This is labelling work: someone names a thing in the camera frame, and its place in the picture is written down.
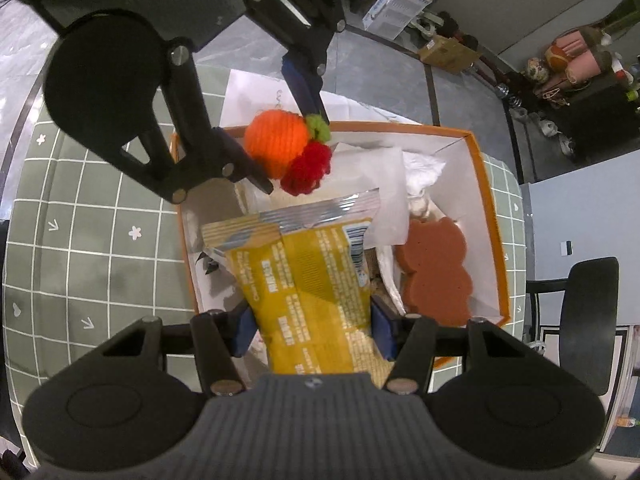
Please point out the brown sponge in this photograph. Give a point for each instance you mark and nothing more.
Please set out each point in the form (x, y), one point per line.
(435, 270)

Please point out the dark shelf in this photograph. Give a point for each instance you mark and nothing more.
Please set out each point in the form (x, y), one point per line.
(605, 115)

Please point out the brown cardboard box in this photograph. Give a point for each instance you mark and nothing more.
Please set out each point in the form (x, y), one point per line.
(450, 52)

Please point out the black chair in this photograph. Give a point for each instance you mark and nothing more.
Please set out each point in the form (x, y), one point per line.
(590, 320)

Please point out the white blue carton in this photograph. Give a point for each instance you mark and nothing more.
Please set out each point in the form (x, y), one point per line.
(395, 5)

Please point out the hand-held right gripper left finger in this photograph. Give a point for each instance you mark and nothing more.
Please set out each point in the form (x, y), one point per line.
(245, 332)

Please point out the orange cardboard box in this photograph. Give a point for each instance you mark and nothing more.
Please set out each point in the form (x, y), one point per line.
(492, 240)

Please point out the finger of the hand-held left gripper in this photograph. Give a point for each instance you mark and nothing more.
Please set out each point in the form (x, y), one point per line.
(305, 90)
(240, 160)

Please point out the green checked tablecloth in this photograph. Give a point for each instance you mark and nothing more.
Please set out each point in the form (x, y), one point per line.
(100, 260)

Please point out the white wall socket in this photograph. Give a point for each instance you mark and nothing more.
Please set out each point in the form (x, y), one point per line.
(565, 248)

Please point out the yellow snack packet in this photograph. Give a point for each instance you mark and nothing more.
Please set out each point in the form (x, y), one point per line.
(305, 285)

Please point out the white tissue paper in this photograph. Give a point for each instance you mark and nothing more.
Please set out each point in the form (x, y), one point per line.
(425, 172)

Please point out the pink bags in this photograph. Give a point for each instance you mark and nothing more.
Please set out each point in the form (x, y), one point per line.
(585, 57)

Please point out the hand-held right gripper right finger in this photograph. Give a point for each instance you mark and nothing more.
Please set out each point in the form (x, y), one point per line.
(384, 330)

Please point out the orange crochet ball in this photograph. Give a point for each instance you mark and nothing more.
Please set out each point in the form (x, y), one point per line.
(272, 137)

